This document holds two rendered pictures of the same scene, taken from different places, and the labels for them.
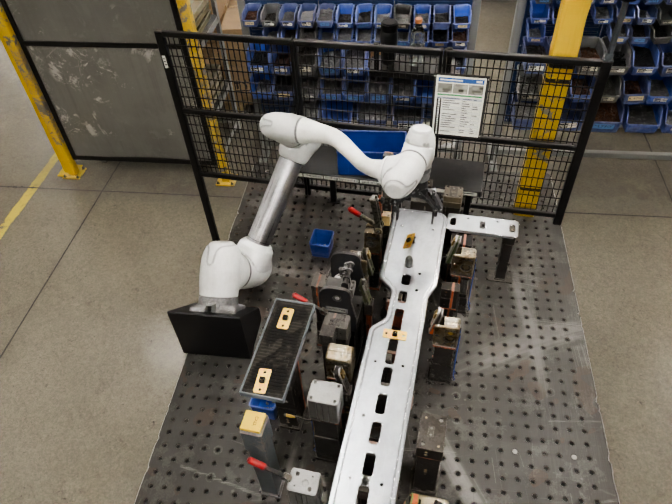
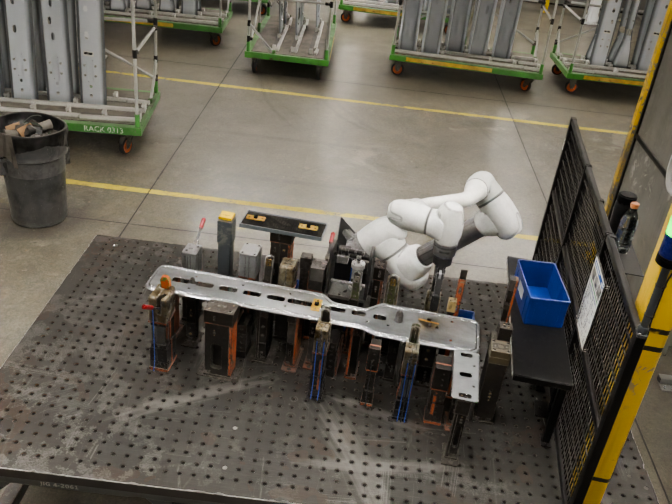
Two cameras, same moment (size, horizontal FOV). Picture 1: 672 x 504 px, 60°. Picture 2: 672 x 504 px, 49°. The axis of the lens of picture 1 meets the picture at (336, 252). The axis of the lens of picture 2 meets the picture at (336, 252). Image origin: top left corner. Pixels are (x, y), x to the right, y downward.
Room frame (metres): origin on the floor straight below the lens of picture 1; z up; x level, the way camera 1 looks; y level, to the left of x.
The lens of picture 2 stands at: (0.85, -2.66, 2.72)
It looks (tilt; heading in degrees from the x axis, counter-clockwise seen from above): 30 degrees down; 81
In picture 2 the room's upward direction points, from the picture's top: 7 degrees clockwise
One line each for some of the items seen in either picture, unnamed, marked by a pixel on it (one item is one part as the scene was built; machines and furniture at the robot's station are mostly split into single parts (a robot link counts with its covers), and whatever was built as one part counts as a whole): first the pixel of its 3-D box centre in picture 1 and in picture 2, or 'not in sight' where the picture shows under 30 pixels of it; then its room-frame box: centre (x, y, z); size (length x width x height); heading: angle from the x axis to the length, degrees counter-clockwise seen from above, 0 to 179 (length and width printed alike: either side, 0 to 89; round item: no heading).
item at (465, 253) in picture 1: (460, 281); (405, 380); (1.53, -0.50, 0.87); 0.12 x 0.09 x 0.35; 74
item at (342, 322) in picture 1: (339, 351); (316, 300); (1.22, 0.01, 0.89); 0.13 x 0.11 x 0.38; 74
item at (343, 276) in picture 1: (344, 313); (347, 294); (1.35, -0.02, 0.94); 0.18 x 0.13 x 0.49; 164
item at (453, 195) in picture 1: (449, 222); (491, 382); (1.87, -0.52, 0.88); 0.08 x 0.08 x 0.36; 74
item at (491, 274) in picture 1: (504, 254); (457, 426); (1.69, -0.72, 0.84); 0.11 x 0.06 x 0.29; 74
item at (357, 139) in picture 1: (371, 153); (539, 292); (2.13, -0.19, 1.10); 0.30 x 0.17 x 0.13; 82
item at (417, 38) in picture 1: (417, 41); (627, 227); (2.29, -0.40, 1.53); 0.06 x 0.06 x 0.20
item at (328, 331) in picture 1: (330, 362); (303, 293); (1.16, 0.05, 0.90); 0.05 x 0.05 x 0.40; 74
